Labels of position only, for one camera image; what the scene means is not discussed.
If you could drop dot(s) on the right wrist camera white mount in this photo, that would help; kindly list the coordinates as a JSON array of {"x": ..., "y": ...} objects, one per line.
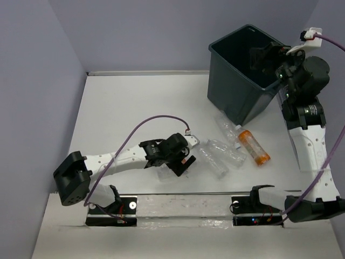
[{"x": 309, "y": 41}]

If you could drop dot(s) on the dark green plastic bin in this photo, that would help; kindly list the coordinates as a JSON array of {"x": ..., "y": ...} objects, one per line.
[{"x": 234, "y": 88}]

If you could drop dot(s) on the clear bottle orange blue label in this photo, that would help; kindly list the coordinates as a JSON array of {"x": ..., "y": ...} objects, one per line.
[{"x": 166, "y": 175}]

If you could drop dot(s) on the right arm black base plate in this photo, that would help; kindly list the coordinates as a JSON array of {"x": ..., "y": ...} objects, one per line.
[{"x": 246, "y": 213}]

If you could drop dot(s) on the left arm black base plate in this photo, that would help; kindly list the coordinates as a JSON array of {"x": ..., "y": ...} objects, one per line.
[{"x": 122, "y": 215}]

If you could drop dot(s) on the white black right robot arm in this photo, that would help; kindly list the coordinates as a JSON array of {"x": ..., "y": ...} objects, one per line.
[{"x": 303, "y": 78}]

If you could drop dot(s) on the orange liquid bottle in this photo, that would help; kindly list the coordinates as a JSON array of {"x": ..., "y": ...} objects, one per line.
[{"x": 253, "y": 147}]

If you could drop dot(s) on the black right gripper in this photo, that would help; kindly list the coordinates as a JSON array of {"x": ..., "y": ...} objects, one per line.
[{"x": 258, "y": 55}]

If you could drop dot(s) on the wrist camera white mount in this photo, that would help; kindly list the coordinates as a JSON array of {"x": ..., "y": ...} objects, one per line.
[
  {"x": 309, "y": 41},
  {"x": 192, "y": 140}
]

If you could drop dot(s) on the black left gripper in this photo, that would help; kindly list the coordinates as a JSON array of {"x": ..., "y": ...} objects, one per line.
[{"x": 191, "y": 159}]

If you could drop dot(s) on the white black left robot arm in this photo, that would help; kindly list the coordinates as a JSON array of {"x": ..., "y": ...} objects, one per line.
[{"x": 78, "y": 177}]

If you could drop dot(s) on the clear bottle near bin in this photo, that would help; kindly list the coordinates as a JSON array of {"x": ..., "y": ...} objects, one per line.
[{"x": 226, "y": 127}]

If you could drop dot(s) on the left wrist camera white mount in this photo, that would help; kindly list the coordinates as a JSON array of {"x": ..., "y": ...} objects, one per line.
[{"x": 192, "y": 140}]

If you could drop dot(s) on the clear crushed bottle centre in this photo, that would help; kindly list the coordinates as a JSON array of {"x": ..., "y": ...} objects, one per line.
[{"x": 218, "y": 169}]

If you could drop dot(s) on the clear bottle white cap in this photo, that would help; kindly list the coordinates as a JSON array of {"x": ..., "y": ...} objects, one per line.
[{"x": 226, "y": 153}]

